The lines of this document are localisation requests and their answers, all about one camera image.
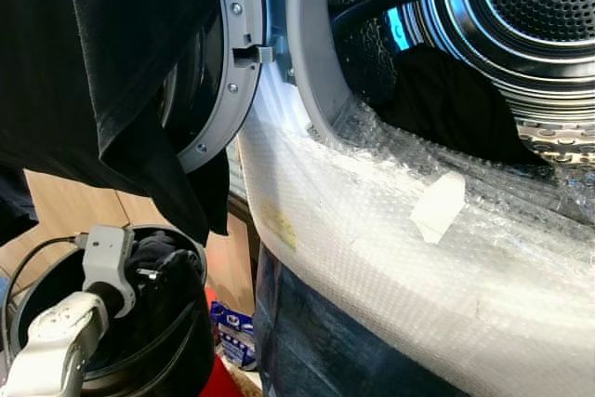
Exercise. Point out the black garment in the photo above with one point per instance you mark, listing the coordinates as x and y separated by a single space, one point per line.
181 267

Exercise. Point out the black clothes pile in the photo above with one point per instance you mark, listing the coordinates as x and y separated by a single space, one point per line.
446 99

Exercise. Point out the white front-load washing machine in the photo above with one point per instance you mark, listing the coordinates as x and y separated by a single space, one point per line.
353 350

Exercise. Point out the black round laundry bucket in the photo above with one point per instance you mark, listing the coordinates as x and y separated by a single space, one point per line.
177 350

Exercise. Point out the blue white package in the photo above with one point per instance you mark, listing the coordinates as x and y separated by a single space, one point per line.
234 332

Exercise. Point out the wooden cabinet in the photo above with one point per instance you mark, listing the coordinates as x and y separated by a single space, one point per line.
84 202

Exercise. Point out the red floor object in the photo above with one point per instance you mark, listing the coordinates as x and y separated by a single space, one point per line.
221 380

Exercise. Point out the yellow sticker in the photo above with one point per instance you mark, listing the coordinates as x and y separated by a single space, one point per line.
281 230

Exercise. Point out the grey round washer door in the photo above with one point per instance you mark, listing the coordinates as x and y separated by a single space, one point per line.
223 81

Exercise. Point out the clear bubble wrap sheet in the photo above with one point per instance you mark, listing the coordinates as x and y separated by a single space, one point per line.
372 276

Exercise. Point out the black garment draped over door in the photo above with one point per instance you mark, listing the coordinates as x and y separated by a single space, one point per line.
93 44

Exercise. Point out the white tape piece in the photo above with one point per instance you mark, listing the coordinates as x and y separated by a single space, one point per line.
439 209

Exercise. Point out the grey rubber door gasket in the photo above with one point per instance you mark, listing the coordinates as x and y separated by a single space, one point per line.
302 44

